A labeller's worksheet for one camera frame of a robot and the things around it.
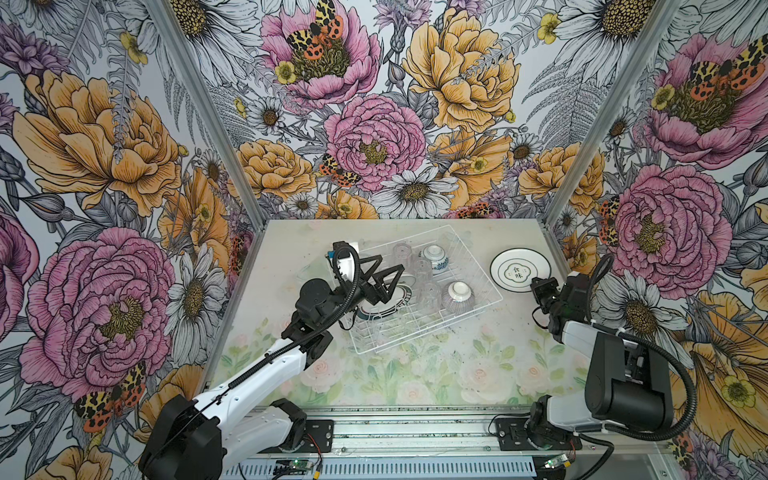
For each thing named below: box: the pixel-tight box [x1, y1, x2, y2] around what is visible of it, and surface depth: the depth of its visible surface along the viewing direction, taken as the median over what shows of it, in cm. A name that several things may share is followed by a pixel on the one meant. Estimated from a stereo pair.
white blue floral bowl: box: [423, 244, 449, 271], surface depth 105 cm
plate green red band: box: [357, 283, 413, 321], surface depth 93 cm
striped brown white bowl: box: [442, 280, 475, 315], surface depth 95 cm
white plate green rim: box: [490, 248, 552, 293], surface depth 99 cm
